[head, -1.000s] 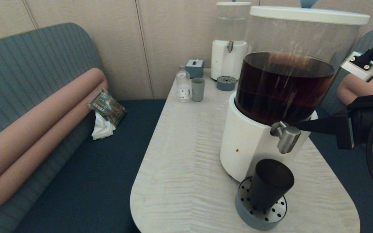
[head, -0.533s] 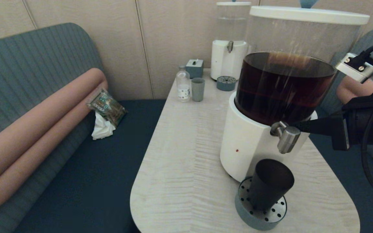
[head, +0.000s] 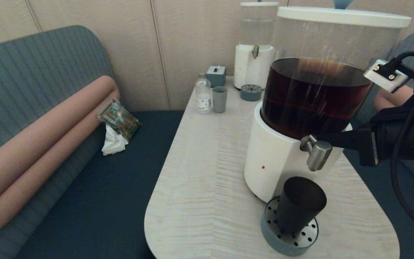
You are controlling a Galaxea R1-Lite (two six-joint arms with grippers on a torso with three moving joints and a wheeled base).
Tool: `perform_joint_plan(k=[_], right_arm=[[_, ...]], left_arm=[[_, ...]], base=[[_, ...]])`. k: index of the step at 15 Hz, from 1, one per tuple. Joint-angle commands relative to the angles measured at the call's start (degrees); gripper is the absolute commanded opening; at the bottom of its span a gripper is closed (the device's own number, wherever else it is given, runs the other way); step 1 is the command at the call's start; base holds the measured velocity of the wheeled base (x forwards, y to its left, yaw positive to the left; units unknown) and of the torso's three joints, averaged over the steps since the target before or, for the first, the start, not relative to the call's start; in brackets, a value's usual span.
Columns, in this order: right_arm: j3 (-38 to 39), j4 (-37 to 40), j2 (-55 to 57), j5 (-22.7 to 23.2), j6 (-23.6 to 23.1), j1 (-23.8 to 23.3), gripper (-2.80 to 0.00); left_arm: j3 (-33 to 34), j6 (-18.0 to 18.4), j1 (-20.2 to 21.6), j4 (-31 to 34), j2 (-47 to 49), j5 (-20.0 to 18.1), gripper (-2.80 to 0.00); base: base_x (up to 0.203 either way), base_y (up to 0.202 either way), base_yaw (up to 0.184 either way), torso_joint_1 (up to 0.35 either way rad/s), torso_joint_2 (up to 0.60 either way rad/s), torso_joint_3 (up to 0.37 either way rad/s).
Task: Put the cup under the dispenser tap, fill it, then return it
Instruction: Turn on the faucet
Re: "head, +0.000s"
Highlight grey plastic cup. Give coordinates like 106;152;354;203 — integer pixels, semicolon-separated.
212;86;228;113

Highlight white small dispenser lid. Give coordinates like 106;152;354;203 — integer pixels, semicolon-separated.
240;0;279;7

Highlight dark tapered cup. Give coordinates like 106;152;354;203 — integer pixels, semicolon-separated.
276;176;327;236

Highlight clear plastic bottle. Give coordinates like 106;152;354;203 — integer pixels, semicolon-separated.
196;74;212;114

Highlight green snack packet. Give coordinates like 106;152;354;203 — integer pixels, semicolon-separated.
97;99;142;141

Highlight large grey round drip tray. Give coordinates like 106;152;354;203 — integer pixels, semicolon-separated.
261;196;319;256

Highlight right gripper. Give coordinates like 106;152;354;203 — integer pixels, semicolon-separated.
318;109;414;167

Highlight white large dispenser lid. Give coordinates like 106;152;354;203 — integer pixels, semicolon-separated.
277;0;412;29

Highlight light wood table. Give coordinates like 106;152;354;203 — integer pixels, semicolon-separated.
144;76;401;259

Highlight small dispenser with clear water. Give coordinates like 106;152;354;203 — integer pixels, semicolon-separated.
234;4;279;90

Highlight grey square box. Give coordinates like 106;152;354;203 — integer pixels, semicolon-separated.
206;65;226;87

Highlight small grey round drip tray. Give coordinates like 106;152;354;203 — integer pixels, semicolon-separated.
240;84;263;101

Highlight black cable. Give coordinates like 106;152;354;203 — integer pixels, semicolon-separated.
390;51;414;241

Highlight pink bolster cushion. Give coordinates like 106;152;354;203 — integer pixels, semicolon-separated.
0;75;120;238
373;85;414;112

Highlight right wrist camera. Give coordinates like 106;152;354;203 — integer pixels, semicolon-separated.
363;58;414;121

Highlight silver large dispenser tap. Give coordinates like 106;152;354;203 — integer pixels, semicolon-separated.
299;135;333;172

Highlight white crumpled tissue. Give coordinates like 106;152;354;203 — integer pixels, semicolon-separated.
101;124;129;156

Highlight large dispenser with dark tea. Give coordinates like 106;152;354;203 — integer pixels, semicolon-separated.
244;14;410;204

